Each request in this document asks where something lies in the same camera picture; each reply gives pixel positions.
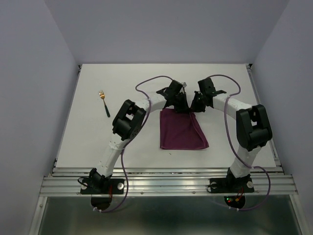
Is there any purple cloth napkin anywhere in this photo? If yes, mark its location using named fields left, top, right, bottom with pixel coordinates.
left=159, top=109, right=209, bottom=150

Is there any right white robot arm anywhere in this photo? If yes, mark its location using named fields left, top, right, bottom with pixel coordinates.
left=191, top=76, right=272, bottom=193

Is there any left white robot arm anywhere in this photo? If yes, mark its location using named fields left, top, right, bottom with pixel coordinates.
left=83, top=75, right=188, bottom=194

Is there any gold fork dark handle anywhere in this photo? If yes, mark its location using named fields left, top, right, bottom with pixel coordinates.
left=99, top=90, right=111, bottom=118

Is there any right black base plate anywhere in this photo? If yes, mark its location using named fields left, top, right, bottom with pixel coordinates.
left=207, top=178, right=255, bottom=194

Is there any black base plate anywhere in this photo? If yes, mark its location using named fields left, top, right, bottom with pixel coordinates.
left=207, top=178, right=255, bottom=194
left=77, top=177, right=125, bottom=195

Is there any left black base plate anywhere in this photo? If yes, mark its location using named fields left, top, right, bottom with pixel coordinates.
left=77, top=177, right=125, bottom=195

